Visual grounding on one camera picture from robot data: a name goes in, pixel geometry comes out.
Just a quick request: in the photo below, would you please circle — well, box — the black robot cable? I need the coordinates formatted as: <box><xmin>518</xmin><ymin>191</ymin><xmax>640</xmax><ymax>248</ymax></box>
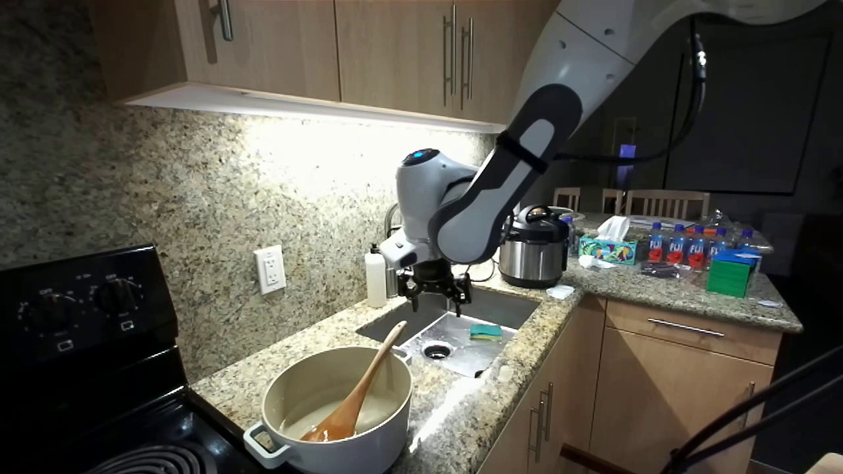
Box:
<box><xmin>551</xmin><ymin>14</ymin><xmax>710</xmax><ymax>169</ymax></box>

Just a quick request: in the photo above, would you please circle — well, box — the black electric stove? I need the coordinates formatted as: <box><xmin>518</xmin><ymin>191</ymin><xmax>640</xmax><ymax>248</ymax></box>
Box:
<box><xmin>0</xmin><ymin>242</ymin><xmax>292</xmax><ymax>474</ymax></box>

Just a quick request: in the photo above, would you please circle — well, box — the stainless steel sink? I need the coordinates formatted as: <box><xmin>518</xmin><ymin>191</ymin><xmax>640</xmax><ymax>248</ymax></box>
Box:
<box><xmin>353</xmin><ymin>285</ymin><xmax>541</xmax><ymax>383</ymax></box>

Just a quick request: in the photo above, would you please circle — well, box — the steel black pressure cooker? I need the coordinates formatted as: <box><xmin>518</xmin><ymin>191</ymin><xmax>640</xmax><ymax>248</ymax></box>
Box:
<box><xmin>494</xmin><ymin>204</ymin><xmax>573</xmax><ymax>289</ymax></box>

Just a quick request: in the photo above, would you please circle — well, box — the black velcro strap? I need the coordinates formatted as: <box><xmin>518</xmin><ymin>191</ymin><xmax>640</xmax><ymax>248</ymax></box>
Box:
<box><xmin>491</xmin><ymin>129</ymin><xmax>552</xmax><ymax>177</ymax></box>

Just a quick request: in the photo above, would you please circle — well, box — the wooden chair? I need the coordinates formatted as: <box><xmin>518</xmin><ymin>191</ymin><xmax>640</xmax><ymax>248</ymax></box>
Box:
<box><xmin>551</xmin><ymin>184</ymin><xmax>585</xmax><ymax>213</ymax></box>
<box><xmin>599</xmin><ymin>188</ymin><xmax>714</xmax><ymax>225</ymax></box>

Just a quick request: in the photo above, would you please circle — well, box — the wooden upper cabinet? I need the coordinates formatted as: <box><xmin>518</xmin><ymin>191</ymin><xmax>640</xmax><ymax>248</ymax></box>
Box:
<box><xmin>87</xmin><ymin>0</ymin><xmax>564</xmax><ymax>137</ymax></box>

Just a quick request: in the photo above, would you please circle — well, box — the green kitchen sponge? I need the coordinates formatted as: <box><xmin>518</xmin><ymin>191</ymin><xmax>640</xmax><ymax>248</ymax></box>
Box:
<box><xmin>466</xmin><ymin>321</ymin><xmax>506</xmax><ymax>346</ymax></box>

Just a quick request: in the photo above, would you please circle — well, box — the white cooking pot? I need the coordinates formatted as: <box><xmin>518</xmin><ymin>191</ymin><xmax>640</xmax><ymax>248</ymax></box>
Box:
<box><xmin>242</xmin><ymin>346</ymin><xmax>416</xmax><ymax>474</ymax></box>

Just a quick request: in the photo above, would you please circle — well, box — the metal cabinet handle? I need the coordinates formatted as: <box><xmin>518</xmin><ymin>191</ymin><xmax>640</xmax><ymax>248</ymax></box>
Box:
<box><xmin>204</xmin><ymin>0</ymin><xmax>238</xmax><ymax>42</ymax></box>
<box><xmin>540</xmin><ymin>383</ymin><xmax>555</xmax><ymax>447</ymax></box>
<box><xmin>454</xmin><ymin>21</ymin><xmax>473</xmax><ymax>113</ymax></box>
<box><xmin>735</xmin><ymin>380</ymin><xmax>761</xmax><ymax>443</ymax></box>
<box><xmin>647</xmin><ymin>317</ymin><xmax>730</xmax><ymax>343</ymax></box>
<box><xmin>524</xmin><ymin>404</ymin><xmax>541</xmax><ymax>466</ymax></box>
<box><xmin>440</xmin><ymin>0</ymin><xmax>457</xmax><ymax>112</ymax></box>

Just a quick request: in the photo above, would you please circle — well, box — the black stand leg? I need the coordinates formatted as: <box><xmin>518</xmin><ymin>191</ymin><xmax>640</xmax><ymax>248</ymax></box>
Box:
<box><xmin>660</xmin><ymin>343</ymin><xmax>843</xmax><ymax>474</ymax></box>

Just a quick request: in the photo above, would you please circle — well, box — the wooden lower cabinet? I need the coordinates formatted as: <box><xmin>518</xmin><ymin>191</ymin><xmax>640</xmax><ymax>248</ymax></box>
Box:
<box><xmin>476</xmin><ymin>295</ymin><xmax>610</xmax><ymax>474</ymax></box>
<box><xmin>586</xmin><ymin>298</ymin><xmax>784</xmax><ymax>474</ymax></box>

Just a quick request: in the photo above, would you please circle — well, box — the wooden cabinet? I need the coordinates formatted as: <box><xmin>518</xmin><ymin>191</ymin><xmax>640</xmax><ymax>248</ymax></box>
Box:
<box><xmin>476</xmin><ymin>295</ymin><xmax>610</xmax><ymax>474</ymax></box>
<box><xmin>87</xmin><ymin>0</ymin><xmax>564</xmax><ymax>137</ymax></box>
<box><xmin>586</xmin><ymin>298</ymin><xmax>784</xmax><ymax>474</ymax></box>

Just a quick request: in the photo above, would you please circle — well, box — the white wall outlet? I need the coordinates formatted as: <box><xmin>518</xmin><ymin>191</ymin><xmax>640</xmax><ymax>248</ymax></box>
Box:
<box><xmin>253</xmin><ymin>242</ymin><xmax>288</xmax><ymax>298</ymax></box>

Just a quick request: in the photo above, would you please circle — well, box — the teal tissue box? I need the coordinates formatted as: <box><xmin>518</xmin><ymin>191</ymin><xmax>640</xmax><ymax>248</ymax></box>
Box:
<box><xmin>576</xmin><ymin>216</ymin><xmax>640</xmax><ymax>268</ymax></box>

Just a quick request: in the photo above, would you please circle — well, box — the white soap bottle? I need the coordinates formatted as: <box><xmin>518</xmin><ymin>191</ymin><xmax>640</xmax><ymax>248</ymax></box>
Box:
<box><xmin>362</xmin><ymin>242</ymin><xmax>391</xmax><ymax>312</ymax></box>

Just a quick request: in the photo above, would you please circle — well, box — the metal kitchen faucet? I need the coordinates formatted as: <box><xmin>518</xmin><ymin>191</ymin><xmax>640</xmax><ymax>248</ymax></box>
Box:
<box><xmin>381</xmin><ymin>201</ymin><xmax>406</xmax><ymax>239</ymax></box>

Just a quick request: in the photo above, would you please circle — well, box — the green box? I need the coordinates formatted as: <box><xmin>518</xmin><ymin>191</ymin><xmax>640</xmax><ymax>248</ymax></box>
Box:
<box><xmin>703</xmin><ymin>248</ymin><xmax>764</xmax><ymax>301</ymax></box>

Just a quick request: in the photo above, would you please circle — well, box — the red label plastic bottle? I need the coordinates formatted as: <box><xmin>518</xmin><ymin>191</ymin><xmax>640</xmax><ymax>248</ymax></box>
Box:
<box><xmin>684</xmin><ymin>225</ymin><xmax>710</xmax><ymax>273</ymax></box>
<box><xmin>644</xmin><ymin>219</ymin><xmax>667</xmax><ymax>267</ymax></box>
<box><xmin>667</xmin><ymin>221</ymin><xmax>686</xmax><ymax>268</ymax></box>

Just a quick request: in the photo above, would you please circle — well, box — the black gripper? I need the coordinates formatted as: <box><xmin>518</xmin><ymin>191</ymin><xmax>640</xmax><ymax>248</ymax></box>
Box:
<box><xmin>391</xmin><ymin>258</ymin><xmax>473</xmax><ymax>320</ymax></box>

